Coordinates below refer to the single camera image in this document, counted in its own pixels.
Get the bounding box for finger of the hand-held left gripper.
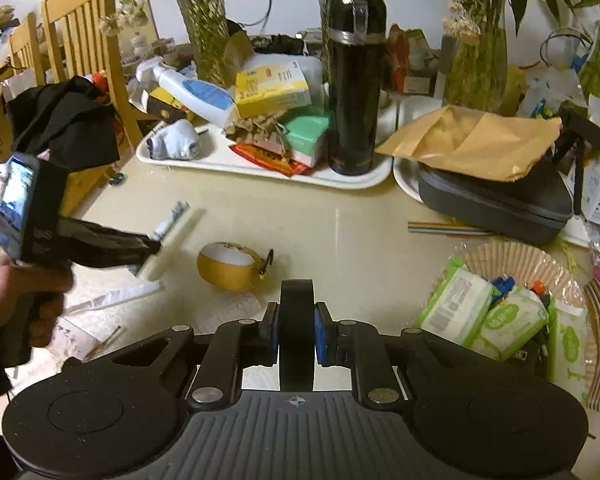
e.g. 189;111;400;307
57;216;162;269

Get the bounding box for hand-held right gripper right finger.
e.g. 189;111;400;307
314;301;487;407

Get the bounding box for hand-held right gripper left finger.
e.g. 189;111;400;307
112;302;282;407

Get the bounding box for black tape roll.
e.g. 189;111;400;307
279;279;317;392

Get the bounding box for marbled paper strip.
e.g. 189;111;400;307
134;199;205;282

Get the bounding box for person's left hand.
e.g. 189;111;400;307
0;256;76;349

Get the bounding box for orange shiba toy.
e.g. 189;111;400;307
196;241;277;293

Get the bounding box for black cloth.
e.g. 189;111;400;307
4;75;122;172

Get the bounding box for calligraphy paper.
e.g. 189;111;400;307
54;316;99;359

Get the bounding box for wooden stick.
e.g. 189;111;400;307
81;324;124;362

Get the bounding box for white rolled socks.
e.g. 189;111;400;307
146;119;202;162

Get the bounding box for green white wipes pack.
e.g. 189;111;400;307
546;299;589;402
416;254;497;349
471;284;549;364

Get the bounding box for black yellow box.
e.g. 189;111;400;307
144;86;197;127

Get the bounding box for white tray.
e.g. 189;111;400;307
134;109;397;192
391;94;600;248

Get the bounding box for wooden chair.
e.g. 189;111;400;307
40;0;147;187
6;11;52;87

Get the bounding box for red packet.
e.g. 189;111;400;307
229;142;309;178

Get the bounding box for white spray bottle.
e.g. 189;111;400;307
151;61;239;129

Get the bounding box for blue toy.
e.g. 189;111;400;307
489;274;517;302

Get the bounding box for brown crinkled paper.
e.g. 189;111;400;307
222;112;289;154

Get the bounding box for mint green box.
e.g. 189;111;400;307
281;106;332;167

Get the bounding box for pleated paper plates pack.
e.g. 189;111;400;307
449;239;600;414

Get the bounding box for grey zip case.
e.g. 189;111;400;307
416;154;577;247

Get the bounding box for brown paper bag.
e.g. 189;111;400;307
223;34;255;87

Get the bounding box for black thermos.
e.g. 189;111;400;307
326;0;388;178

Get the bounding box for brown envelope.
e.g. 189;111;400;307
374;104;564;184

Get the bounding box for red green snack box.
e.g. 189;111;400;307
386;24;444;97

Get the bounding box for glass vase with dried flowers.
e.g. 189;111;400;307
441;0;512;112

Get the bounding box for black mini tripod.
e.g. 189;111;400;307
551;101;600;219

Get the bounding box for white plastic bag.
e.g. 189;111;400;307
519;66;582;117

